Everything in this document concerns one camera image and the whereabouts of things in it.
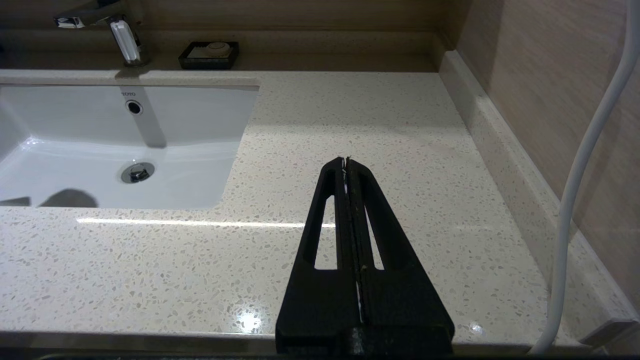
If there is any chrome faucet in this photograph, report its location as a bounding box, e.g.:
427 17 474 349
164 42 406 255
54 0 151 68

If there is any chrome sink drain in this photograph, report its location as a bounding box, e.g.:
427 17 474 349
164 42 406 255
120 161 156 185

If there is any black soap dish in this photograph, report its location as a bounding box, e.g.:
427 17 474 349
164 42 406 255
178 41 240 71

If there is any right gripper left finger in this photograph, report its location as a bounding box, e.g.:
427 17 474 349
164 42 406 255
276 158 362 353

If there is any white sink basin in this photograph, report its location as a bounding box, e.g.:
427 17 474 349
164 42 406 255
0 84 260 211

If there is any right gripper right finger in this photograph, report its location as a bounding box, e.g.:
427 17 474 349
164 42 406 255
346 158 455 353

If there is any white cable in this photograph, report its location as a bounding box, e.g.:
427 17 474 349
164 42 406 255
525 0 640 356

